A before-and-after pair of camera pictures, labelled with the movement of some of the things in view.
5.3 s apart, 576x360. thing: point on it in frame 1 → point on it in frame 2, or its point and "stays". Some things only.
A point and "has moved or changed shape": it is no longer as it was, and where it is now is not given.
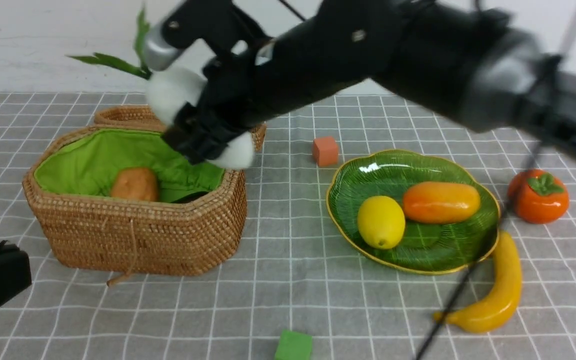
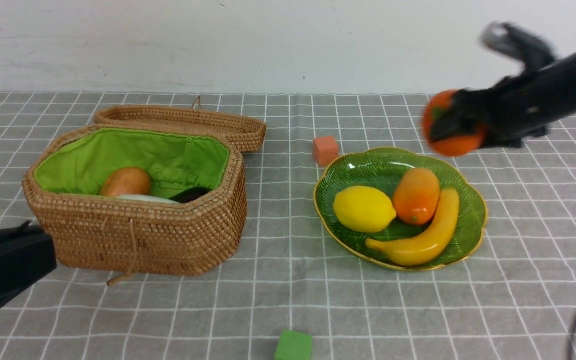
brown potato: [135, 183] has moved or changed shape
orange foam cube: [325, 150] stays
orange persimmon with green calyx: [538, 196] → [453, 146]
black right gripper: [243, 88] → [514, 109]
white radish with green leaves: [168, 89] → [146, 199]
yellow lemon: [381, 220] → [363, 209]
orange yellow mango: [441, 202] has moved or changed shape
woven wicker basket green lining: [195, 223] stays
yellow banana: [498, 310] → [417, 249]
